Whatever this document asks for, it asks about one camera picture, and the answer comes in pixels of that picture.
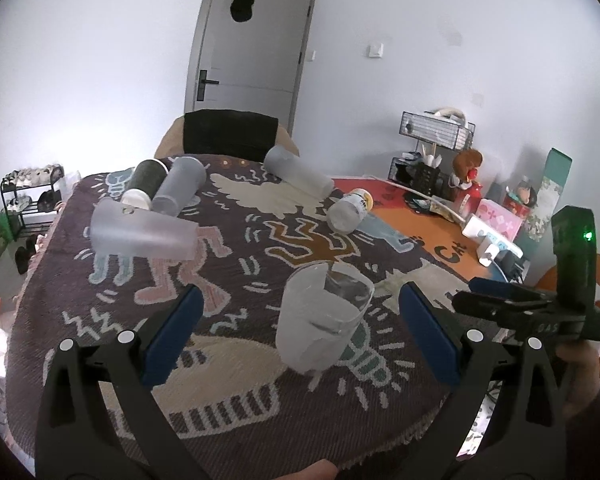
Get brown haired doll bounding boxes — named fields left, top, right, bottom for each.
left=452, top=149, right=484, bottom=188

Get black power adapter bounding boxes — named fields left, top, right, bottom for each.
left=495, top=250, right=528, bottom=278

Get grey translucent plastic cup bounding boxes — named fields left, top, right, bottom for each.
left=151, top=156, right=207, bottom=217

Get black cloth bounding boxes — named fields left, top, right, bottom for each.
left=182, top=109, right=280, bottom=162

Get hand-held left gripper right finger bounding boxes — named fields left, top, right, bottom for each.
left=399, top=281, right=576, bottom=480

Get black hat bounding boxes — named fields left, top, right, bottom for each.
left=229, top=0, right=257, bottom=24

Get pink patterned box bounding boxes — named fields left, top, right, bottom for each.
left=475, top=198, right=524, bottom=242

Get grey door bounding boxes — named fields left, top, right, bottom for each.
left=184, top=0, right=317, bottom=137

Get black shoes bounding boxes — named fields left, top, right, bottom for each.
left=14, top=235, right=42, bottom=276

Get short frosted plastic cup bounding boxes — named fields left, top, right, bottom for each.
left=275, top=261, right=376, bottom=374

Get black door handle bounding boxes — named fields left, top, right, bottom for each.
left=196, top=71, right=220, bottom=104

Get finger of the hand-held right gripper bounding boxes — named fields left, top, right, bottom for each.
left=469, top=276, right=558, bottom=303
left=452, top=292, right=548, bottom=322

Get small dark haired figurine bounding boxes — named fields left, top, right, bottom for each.
left=514, top=175, right=540, bottom=208

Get black shoe rack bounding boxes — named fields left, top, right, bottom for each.
left=0, top=164, right=66, bottom=242

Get person's right hand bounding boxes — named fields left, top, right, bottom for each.
left=555, top=342, right=600, bottom=418

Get clear bottle yellow label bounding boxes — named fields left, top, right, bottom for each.
left=327, top=188, right=375, bottom=234

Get tall frosted grey cup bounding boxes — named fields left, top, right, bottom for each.
left=263, top=145, right=335, bottom=200

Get tan chair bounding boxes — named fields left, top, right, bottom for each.
left=154, top=110, right=301, bottom=160

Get dark green cup white lid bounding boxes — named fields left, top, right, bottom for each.
left=121, top=158, right=169, bottom=209

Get large frosted plastic cup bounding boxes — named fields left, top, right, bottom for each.
left=89, top=197, right=199, bottom=261

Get white power strip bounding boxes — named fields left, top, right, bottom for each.
left=462, top=215, right=527, bottom=257

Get white charger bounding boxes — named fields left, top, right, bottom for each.
left=477, top=242, right=502, bottom=267

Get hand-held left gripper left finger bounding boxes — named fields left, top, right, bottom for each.
left=35, top=284, right=206, bottom=480

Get tall green box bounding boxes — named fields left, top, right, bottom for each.
left=527, top=147, right=574, bottom=244

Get black desk organizer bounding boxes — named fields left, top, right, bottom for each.
left=390, top=154, right=457, bottom=198

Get printed purple blanket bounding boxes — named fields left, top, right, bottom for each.
left=5, top=155, right=486, bottom=468

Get black wire basket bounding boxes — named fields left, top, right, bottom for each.
left=399, top=110, right=477, bottom=152

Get person's right forearm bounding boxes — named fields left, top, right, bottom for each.
left=555, top=380, right=600, bottom=480

